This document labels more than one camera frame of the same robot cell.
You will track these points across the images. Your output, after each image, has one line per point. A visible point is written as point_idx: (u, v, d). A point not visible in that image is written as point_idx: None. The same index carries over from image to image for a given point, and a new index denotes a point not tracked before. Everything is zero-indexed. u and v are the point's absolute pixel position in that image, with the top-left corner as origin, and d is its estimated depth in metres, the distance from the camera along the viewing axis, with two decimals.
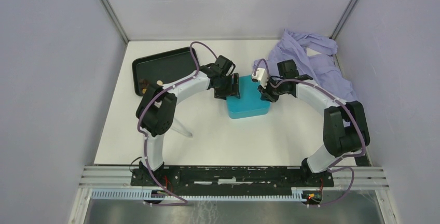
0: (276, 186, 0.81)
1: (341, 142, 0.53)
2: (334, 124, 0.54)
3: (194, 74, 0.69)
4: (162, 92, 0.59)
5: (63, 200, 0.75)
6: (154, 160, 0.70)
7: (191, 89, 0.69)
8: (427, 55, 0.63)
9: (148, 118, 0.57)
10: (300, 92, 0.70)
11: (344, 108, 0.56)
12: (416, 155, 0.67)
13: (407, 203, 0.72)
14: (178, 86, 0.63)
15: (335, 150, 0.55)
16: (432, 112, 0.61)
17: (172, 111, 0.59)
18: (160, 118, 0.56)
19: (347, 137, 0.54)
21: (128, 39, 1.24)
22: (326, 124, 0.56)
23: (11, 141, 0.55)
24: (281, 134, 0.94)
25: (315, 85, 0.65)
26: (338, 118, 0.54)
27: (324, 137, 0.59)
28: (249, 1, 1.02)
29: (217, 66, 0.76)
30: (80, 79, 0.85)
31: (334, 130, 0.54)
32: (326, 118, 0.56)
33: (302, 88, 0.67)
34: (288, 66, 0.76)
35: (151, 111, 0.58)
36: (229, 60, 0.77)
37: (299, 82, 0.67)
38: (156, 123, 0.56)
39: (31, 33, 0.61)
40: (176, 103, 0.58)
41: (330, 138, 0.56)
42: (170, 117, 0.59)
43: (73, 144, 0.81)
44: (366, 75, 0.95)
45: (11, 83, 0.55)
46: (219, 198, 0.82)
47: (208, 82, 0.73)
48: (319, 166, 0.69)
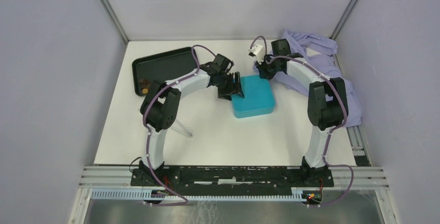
0: (276, 186, 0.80)
1: (322, 114, 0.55)
2: (317, 97, 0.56)
3: (195, 71, 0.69)
4: (166, 87, 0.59)
5: (63, 200, 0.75)
6: (155, 157, 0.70)
7: (193, 86, 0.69)
8: (426, 55, 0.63)
9: (152, 114, 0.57)
10: (290, 69, 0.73)
11: (327, 82, 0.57)
12: (416, 155, 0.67)
13: (407, 203, 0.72)
14: (181, 82, 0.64)
15: (317, 122, 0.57)
16: (432, 112, 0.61)
17: (176, 106, 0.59)
18: (165, 113, 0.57)
19: (329, 109, 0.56)
21: (128, 39, 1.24)
22: (310, 98, 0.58)
23: (10, 141, 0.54)
24: (281, 133, 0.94)
25: (304, 62, 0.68)
26: (321, 92, 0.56)
27: (308, 111, 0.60)
28: (249, 1, 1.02)
29: (216, 64, 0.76)
30: (80, 79, 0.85)
31: (316, 103, 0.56)
32: (310, 92, 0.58)
33: (292, 66, 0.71)
34: (281, 43, 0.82)
35: (155, 107, 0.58)
36: (226, 58, 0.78)
37: (289, 59, 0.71)
38: (161, 118, 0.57)
39: (30, 32, 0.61)
40: (179, 99, 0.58)
41: (314, 111, 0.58)
42: (174, 112, 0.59)
43: (73, 144, 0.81)
44: (366, 75, 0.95)
45: (11, 83, 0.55)
46: (219, 198, 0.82)
47: (208, 80, 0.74)
48: (314, 154, 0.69)
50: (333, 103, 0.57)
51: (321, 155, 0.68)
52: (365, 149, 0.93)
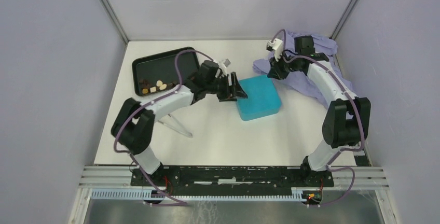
0: (276, 186, 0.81)
1: (338, 135, 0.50)
2: (337, 116, 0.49)
3: (176, 89, 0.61)
4: (139, 109, 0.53)
5: (63, 200, 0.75)
6: (148, 165, 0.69)
7: (173, 106, 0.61)
8: (426, 55, 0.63)
9: (124, 139, 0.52)
10: (311, 73, 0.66)
11: (352, 101, 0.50)
12: (416, 155, 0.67)
13: (407, 202, 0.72)
14: (157, 101, 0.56)
15: (331, 140, 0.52)
16: (432, 111, 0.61)
17: (149, 129, 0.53)
18: (136, 137, 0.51)
19: (347, 130, 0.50)
21: (129, 39, 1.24)
22: (328, 115, 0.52)
23: (10, 141, 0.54)
24: (281, 134, 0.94)
25: (329, 70, 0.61)
26: (343, 112, 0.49)
27: (324, 126, 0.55)
28: (249, 1, 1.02)
29: (201, 76, 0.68)
30: (80, 79, 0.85)
31: (335, 123, 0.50)
32: (330, 109, 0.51)
33: (315, 71, 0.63)
34: (305, 41, 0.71)
35: (128, 128, 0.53)
36: (213, 66, 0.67)
37: (313, 62, 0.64)
38: (132, 143, 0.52)
39: (31, 33, 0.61)
40: (153, 122, 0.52)
41: (329, 129, 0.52)
42: (148, 136, 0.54)
43: (73, 143, 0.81)
44: (365, 75, 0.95)
45: (11, 82, 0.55)
46: (219, 198, 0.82)
47: (193, 97, 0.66)
48: (318, 162, 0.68)
50: (351, 123, 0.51)
51: (326, 163, 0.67)
52: (365, 149, 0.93)
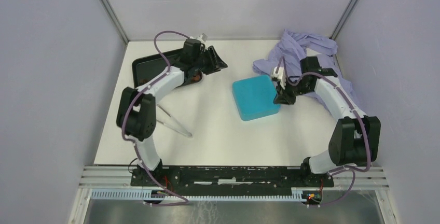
0: (276, 186, 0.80)
1: (345, 155, 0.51)
2: (344, 136, 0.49)
3: (167, 70, 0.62)
4: (138, 95, 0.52)
5: (63, 201, 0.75)
6: (151, 159, 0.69)
7: (167, 87, 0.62)
8: (426, 55, 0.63)
9: (132, 126, 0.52)
10: (318, 89, 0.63)
11: (359, 121, 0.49)
12: (416, 156, 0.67)
13: (407, 203, 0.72)
14: (153, 85, 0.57)
15: (337, 159, 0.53)
16: (432, 112, 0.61)
17: (153, 112, 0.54)
18: (142, 122, 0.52)
19: (354, 151, 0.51)
21: (128, 39, 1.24)
22: (335, 133, 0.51)
23: (10, 141, 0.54)
24: (282, 135, 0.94)
25: (337, 86, 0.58)
26: (351, 132, 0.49)
27: (331, 143, 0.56)
28: (249, 1, 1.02)
29: (186, 55, 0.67)
30: (79, 79, 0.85)
31: (342, 142, 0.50)
32: (337, 127, 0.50)
33: (322, 85, 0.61)
34: (310, 61, 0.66)
35: (133, 116, 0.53)
36: (197, 42, 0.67)
37: (320, 77, 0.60)
38: (140, 128, 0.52)
39: (30, 33, 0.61)
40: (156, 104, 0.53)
41: (337, 147, 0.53)
42: (152, 118, 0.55)
43: (73, 144, 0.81)
44: (365, 75, 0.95)
45: (11, 83, 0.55)
46: (219, 198, 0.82)
47: (183, 75, 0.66)
48: (319, 168, 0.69)
50: (359, 143, 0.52)
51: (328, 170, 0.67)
52: None
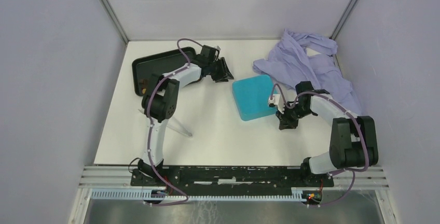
0: (276, 186, 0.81)
1: (346, 156, 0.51)
2: (341, 135, 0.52)
3: (188, 64, 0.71)
4: (164, 79, 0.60)
5: (63, 201, 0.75)
6: (157, 154, 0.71)
7: (187, 78, 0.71)
8: (427, 55, 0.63)
9: (155, 107, 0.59)
10: (315, 105, 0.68)
11: (354, 120, 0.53)
12: (416, 156, 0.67)
13: (407, 203, 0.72)
14: (177, 73, 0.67)
15: (338, 163, 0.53)
16: (432, 112, 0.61)
17: (176, 96, 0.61)
18: (166, 103, 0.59)
19: (354, 152, 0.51)
21: (128, 39, 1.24)
22: (333, 135, 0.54)
23: (10, 140, 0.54)
24: (282, 135, 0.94)
25: (329, 98, 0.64)
26: (346, 130, 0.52)
27: (330, 148, 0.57)
28: (249, 1, 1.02)
29: (203, 56, 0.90)
30: (79, 79, 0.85)
31: (340, 142, 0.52)
32: (333, 128, 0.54)
33: (317, 101, 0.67)
34: (303, 86, 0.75)
35: (157, 99, 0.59)
36: (211, 48, 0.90)
37: (314, 94, 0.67)
38: (163, 109, 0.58)
39: (30, 33, 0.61)
40: (179, 88, 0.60)
41: (336, 149, 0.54)
42: (175, 102, 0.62)
43: (73, 144, 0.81)
44: (365, 75, 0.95)
45: (10, 82, 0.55)
46: (219, 198, 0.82)
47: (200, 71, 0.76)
48: (319, 168, 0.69)
50: (357, 145, 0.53)
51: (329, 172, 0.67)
52: None
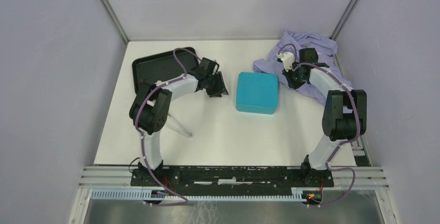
0: (276, 186, 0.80)
1: (337, 126, 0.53)
2: (333, 106, 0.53)
3: (184, 75, 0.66)
4: (156, 88, 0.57)
5: (63, 201, 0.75)
6: (154, 158, 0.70)
7: (182, 89, 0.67)
8: (427, 55, 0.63)
9: (143, 118, 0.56)
10: (313, 78, 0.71)
11: (347, 93, 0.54)
12: (417, 155, 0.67)
13: (407, 203, 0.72)
14: (172, 83, 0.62)
15: (329, 132, 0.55)
16: (432, 112, 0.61)
17: (166, 107, 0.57)
18: (155, 116, 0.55)
19: (344, 122, 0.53)
21: (128, 39, 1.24)
22: (327, 106, 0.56)
23: (11, 140, 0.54)
24: (281, 134, 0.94)
25: (328, 72, 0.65)
26: (339, 101, 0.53)
27: (324, 118, 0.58)
28: (249, 1, 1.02)
29: (201, 68, 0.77)
30: (79, 79, 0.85)
31: (332, 112, 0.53)
32: (328, 99, 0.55)
33: (316, 73, 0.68)
34: (308, 51, 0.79)
35: (146, 109, 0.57)
36: (211, 61, 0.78)
37: (314, 67, 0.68)
38: (151, 121, 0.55)
39: (30, 33, 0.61)
40: (171, 99, 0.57)
41: (328, 119, 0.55)
42: (165, 114, 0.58)
43: (73, 143, 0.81)
44: (366, 75, 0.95)
45: (11, 82, 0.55)
46: (219, 198, 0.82)
47: (196, 83, 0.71)
48: (318, 159, 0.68)
50: (349, 116, 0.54)
51: (326, 160, 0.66)
52: (365, 149, 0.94)
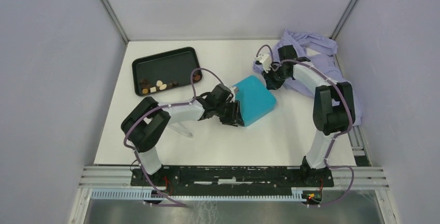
0: (276, 186, 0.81)
1: (328, 119, 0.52)
2: (322, 100, 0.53)
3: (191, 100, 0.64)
4: (155, 108, 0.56)
5: (63, 201, 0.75)
6: (151, 165, 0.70)
7: (183, 115, 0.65)
8: (426, 55, 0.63)
9: (133, 135, 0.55)
10: (297, 73, 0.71)
11: (334, 86, 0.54)
12: (417, 156, 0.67)
13: (407, 204, 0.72)
14: (174, 107, 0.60)
15: (322, 127, 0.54)
16: (432, 112, 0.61)
17: (161, 130, 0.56)
18: (145, 135, 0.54)
19: (335, 115, 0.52)
21: (128, 39, 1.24)
22: (316, 102, 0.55)
23: (10, 140, 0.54)
24: (281, 134, 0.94)
25: (312, 67, 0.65)
26: (327, 96, 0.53)
27: (314, 115, 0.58)
28: (249, 1, 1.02)
29: (214, 96, 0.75)
30: (79, 79, 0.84)
31: (322, 107, 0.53)
32: (316, 95, 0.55)
33: (299, 69, 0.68)
34: (286, 50, 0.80)
35: (139, 127, 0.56)
36: (225, 90, 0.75)
37: (297, 63, 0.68)
38: (140, 140, 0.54)
39: (30, 32, 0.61)
40: (166, 123, 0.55)
41: (319, 114, 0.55)
42: (157, 136, 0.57)
43: (73, 144, 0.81)
44: (366, 75, 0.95)
45: (11, 82, 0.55)
46: (219, 198, 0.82)
47: (203, 112, 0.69)
48: (316, 158, 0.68)
50: (339, 109, 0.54)
51: (324, 156, 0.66)
52: (365, 149, 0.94)
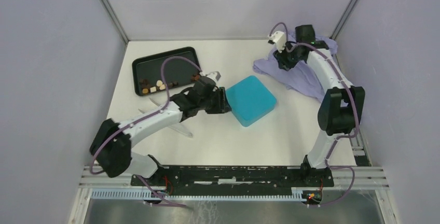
0: (276, 186, 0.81)
1: (332, 121, 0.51)
2: (331, 103, 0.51)
3: (162, 107, 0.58)
4: (116, 131, 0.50)
5: (63, 201, 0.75)
6: (145, 168, 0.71)
7: (156, 125, 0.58)
8: (426, 55, 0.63)
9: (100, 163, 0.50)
10: (311, 61, 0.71)
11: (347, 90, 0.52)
12: (417, 155, 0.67)
13: (407, 203, 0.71)
14: (137, 123, 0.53)
15: (325, 126, 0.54)
16: (432, 111, 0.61)
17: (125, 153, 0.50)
18: (110, 160, 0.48)
19: (340, 116, 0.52)
21: (128, 39, 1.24)
22: (324, 102, 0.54)
23: (11, 139, 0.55)
24: (280, 134, 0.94)
25: (328, 58, 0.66)
26: (337, 99, 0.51)
27: (320, 114, 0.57)
28: (249, 1, 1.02)
29: (194, 92, 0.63)
30: (79, 79, 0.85)
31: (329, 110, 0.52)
32: (326, 97, 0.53)
33: (315, 58, 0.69)
34: (305, 29, 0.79)
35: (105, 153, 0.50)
36: (208, 84, 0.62)
37: (314, 50, 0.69)
38: (108, 166, 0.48)
39: (30, 32, 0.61)
40: (129, 144, 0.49)
41: (325, 115, 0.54)
42: (125, 157, 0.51)
43: (73, 143, 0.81)
44: (366, 75, 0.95)
45: (12, 82, 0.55)
46: (219, 198, 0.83)
47: (181, 114, 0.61)
48: (317, 157, 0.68)
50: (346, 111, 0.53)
51: (325, 157, 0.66)
52: (365, 149, 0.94)
